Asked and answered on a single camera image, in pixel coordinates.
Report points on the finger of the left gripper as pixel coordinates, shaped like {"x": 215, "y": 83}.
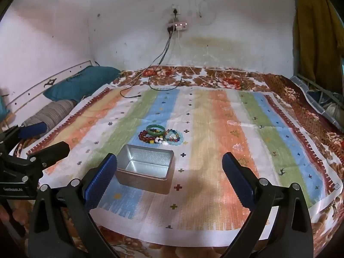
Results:
{"x": 14, "y": 134}
{"x": 46, "y": 157}

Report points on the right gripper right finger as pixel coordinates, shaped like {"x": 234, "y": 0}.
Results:
{"x": 291, "y": 234}

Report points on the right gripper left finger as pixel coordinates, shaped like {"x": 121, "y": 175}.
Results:
{"x": 48, "y": 233}

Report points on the green jade bangle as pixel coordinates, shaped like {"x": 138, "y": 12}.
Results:
{"x": 155, "y": 130}

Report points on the white headboard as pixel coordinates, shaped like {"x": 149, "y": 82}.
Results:
{"x": 16, "y": 102}

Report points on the floral brown blanket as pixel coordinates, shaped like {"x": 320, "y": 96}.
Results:
{"x": 292, "y": 98}

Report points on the grey striped bolster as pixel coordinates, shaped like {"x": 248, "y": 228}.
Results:
{"x": 52, "y": 114}

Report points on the teal pillow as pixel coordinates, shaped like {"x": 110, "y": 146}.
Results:
{"x": 82, "y": 84}

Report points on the silver metal tin box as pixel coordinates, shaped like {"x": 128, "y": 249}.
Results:
{"x": 145, "y": 168}

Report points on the striped colourful mat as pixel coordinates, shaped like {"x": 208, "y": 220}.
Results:
{"x": 201, "y": 208}

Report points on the white power strip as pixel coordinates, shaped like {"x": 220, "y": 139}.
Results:
{"x": 177, "y": 26}

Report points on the hanging brown garment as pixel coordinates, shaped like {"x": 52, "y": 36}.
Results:
{"x": 318, "y": 44}

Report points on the wall socket with plug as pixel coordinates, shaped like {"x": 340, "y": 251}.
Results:
{"x": 175, "y": 10}

